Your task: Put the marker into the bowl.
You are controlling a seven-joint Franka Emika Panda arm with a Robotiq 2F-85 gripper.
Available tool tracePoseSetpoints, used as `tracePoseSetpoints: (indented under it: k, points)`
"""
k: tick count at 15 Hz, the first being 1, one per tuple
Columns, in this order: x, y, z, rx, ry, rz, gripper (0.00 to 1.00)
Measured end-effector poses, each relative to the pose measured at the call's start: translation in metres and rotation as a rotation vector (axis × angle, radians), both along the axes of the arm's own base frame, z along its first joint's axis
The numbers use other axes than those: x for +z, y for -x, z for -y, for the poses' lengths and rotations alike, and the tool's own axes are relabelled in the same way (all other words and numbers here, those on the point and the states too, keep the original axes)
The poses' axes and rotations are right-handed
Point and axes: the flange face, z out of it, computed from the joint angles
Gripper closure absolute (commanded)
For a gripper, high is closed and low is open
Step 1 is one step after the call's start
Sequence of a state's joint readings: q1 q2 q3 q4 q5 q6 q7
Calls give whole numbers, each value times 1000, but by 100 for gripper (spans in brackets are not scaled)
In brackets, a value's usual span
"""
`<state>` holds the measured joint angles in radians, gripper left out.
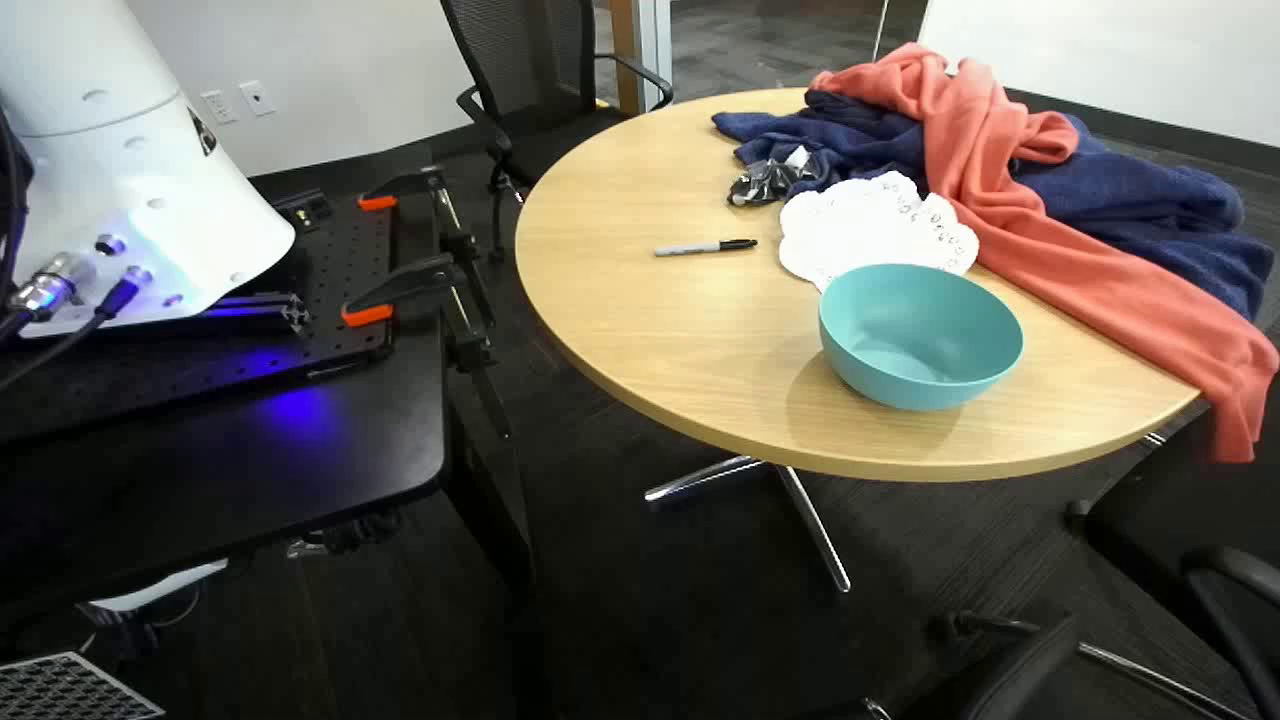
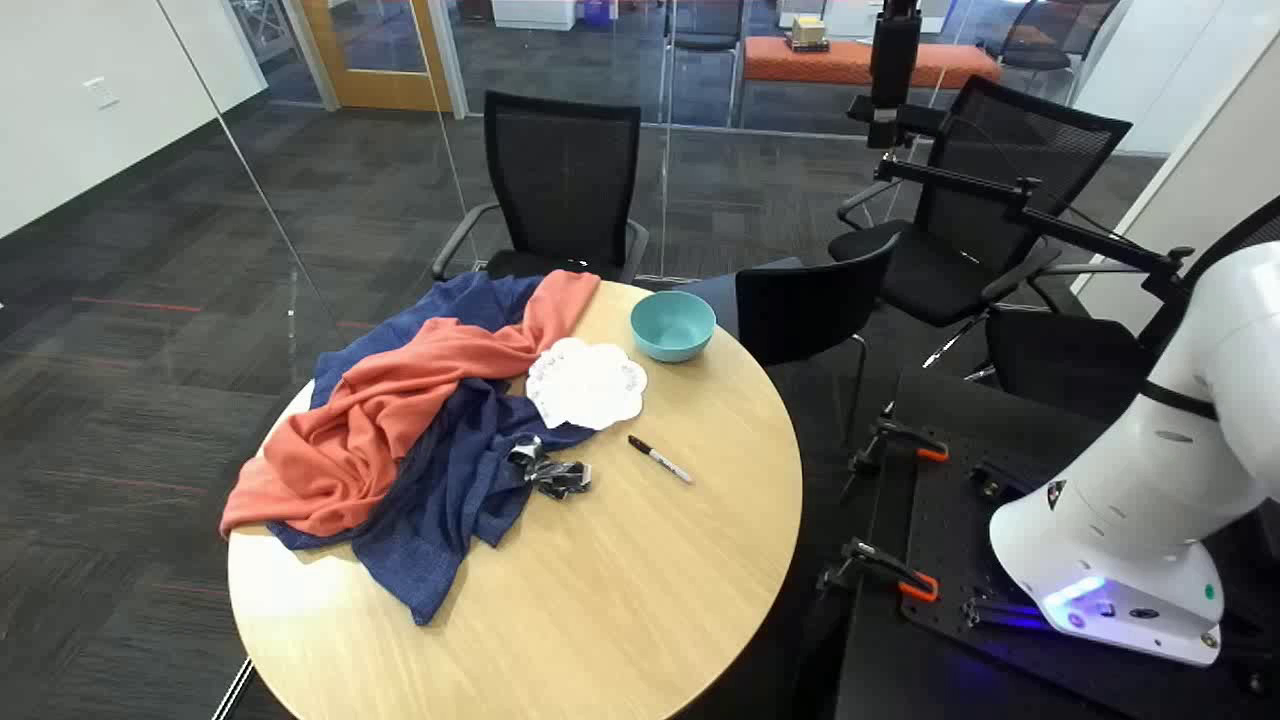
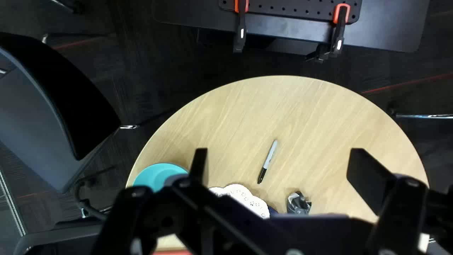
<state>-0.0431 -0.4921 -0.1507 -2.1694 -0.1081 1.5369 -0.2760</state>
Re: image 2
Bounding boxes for black and white marker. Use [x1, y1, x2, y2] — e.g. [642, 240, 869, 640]
[627, 437, 692, 483]

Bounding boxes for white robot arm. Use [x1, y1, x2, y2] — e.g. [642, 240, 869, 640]
[986, 204, 1280, 669]

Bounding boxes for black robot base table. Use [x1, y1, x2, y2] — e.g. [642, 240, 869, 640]
[889, 374, 1280, 720]

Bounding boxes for teal bowl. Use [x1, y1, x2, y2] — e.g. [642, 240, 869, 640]
[627, 289, 714, 363]

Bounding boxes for white scalloped plate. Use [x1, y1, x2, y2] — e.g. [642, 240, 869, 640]
[525, 335, 647, 432]

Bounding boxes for black binder clips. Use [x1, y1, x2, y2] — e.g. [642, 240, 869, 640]
[509, 437, 592, 499]

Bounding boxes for black chair near table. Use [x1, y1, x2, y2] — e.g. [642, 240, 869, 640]
[686, 240, 895, 368]

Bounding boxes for black mesh office chair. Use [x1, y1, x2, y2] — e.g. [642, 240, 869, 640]
[432, 91, 647, 282]

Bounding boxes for navy blue cloth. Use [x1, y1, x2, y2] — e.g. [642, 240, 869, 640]
[266, 320, 588, 625]

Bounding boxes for round wooden table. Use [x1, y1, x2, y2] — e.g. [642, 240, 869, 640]
[228, 335, 802, 720]

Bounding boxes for lower orange black clamp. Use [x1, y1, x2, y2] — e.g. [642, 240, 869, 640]
[820, 537, 941, 604]

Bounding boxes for orange black clamp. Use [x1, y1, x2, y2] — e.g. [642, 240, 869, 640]
[846, 421, 952, 479]
[820, 537, 941, 604]

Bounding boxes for upper orange black clamp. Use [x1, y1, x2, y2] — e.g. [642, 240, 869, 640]
[846, 421, 952, 479]

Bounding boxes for orange bench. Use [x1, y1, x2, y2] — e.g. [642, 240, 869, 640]
[744, 37, 998, 89]

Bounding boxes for black office chair right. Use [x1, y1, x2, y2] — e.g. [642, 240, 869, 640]
[827, 79, 1127, 327]

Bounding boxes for orange cloth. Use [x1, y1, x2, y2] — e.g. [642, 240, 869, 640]
[221, 267, 598, 537]

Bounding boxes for wooden door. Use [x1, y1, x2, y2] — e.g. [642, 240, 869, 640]
[294, 0, 452, 113]

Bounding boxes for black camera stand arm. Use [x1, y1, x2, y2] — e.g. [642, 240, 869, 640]
[846, 0, 1179, 295]

